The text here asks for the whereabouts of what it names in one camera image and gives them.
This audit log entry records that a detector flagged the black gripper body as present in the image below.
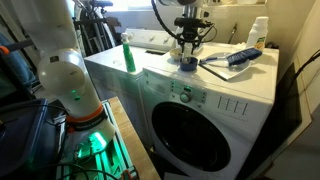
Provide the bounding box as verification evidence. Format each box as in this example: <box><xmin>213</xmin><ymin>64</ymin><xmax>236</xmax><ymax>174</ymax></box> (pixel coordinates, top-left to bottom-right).
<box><xmin>182</xmin><ymin>26</ymin><xmax>201</xmax><ymax>38</ymax></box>

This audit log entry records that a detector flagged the clear cylindrical container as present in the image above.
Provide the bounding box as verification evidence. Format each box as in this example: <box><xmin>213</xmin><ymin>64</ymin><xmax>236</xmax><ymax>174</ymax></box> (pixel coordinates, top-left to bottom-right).
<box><xmin>183</xmin><ymin>42</ymin><xmax>194</xmax><ymax>63</ymax></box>

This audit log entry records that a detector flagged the large white detergent jug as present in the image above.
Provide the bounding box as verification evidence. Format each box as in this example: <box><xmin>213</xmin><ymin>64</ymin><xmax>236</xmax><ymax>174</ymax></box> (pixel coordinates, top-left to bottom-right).
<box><xmin>174</xmin><ymin>24</ymin><xmax>206</xmax><ymax>56</ymax></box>

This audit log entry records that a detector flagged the beige ceramic bowl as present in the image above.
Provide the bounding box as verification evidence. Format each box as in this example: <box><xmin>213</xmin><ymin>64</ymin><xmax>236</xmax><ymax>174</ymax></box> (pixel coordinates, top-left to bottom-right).
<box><xmin>169</xmin><ymin>47</ymin><xmax>185</xmax><ymax>62</ymax></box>

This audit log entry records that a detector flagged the blue hand brush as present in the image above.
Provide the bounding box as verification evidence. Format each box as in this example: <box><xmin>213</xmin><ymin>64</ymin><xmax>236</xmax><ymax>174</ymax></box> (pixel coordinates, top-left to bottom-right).
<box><xmin>199</xmin><ymin>47</ymin><xmax>263</xmax><ymax>67</ymax></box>

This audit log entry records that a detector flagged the green spray bottle white nozzle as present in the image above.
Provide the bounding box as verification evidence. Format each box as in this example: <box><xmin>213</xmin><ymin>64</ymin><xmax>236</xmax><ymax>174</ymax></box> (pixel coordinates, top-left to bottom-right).
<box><xmin>120</xmin><ymin>32</ymin><xmax>137</xmax><ymax>73</ymax></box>

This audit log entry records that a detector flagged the white bottle orange label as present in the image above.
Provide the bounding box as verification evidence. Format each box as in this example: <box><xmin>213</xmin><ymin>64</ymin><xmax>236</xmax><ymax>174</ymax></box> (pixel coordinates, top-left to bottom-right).
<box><xmin>245</xmin><ymin>15</ymin><xmax>270</xmax><ymax>52</ymax></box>

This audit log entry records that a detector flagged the white front-load washing machine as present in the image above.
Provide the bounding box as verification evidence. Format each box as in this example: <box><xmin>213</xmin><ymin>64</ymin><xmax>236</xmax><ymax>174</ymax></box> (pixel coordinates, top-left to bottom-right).
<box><xmin>141</xmin><ymin>41</ymin><xmax>280</xmax><ymax>180</ymax></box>

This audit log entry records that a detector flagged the white top-load washer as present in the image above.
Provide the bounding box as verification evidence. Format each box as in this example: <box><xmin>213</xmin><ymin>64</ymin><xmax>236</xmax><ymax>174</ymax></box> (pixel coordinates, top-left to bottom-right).
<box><xmin>83</xmin><ymin>28</ymin><xmax>176</xmax><ymax>148</ymax></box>

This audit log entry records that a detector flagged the bicycle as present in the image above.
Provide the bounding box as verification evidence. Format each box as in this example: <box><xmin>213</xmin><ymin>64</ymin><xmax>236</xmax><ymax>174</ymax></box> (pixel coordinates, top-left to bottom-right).
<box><xmin>72</xmin><ymin>0</ymin><xmax>118</xmax><ymax>57</ymax></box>

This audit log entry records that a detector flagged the wooden table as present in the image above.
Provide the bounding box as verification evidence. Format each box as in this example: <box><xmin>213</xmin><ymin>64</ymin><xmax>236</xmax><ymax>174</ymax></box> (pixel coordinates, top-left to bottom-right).
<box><xmin>108</xmin><ymin>96</ymin><xmax>162</xmax><ymax>180</ymax></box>

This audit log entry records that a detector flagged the small orange clamp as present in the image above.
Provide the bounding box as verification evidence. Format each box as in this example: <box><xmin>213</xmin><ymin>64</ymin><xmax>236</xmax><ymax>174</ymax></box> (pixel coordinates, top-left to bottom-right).
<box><xmin>120</xmin><ymin>169</ymin><xmax>136</xmax><ymax>180</ymax></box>

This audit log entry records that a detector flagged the dark blue plastic bin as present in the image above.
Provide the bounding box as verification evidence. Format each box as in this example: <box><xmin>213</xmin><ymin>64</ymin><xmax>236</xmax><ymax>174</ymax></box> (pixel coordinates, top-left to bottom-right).
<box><xmin>0</xmin><ymin>98</ymin><xmax>56</xmax><ymax>178</ymax></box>

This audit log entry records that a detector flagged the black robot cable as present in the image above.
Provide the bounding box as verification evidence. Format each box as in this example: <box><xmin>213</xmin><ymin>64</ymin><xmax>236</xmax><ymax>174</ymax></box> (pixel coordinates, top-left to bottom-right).
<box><xmin>150</xmin><ymin>0</ymin><xmax>188</xmax><ymax>45</ymax></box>

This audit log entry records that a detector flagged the metal wall faucet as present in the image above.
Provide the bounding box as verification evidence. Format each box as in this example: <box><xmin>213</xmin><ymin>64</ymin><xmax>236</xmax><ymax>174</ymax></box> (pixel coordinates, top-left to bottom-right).
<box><xmin>229</xmin><ymin>22</ymin><xmax>240</xmax><ymax>44</ymax></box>

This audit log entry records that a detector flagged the black wall cable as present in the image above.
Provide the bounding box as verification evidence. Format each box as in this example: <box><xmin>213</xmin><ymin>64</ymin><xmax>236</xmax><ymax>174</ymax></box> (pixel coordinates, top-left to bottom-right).
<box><xmin>293</xmin><ymin>49</ymin><xmax>320</xmax><ymax>81</ymax></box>

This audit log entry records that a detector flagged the aluminium mounting frame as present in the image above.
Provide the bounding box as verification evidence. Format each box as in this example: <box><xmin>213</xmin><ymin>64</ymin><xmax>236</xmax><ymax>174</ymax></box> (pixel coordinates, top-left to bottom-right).
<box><xmin>54</xmin><ymin>99</ymin><xmax>139</xmax><ymax>180</ymax></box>

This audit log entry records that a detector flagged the black bar clamp orange handle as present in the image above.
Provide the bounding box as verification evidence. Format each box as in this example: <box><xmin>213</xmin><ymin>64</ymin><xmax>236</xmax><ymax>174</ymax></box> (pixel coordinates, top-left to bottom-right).
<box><xmin>0</xmin><ymin>38</ymin><xmax>36</xmax><ymax>56</ymax></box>

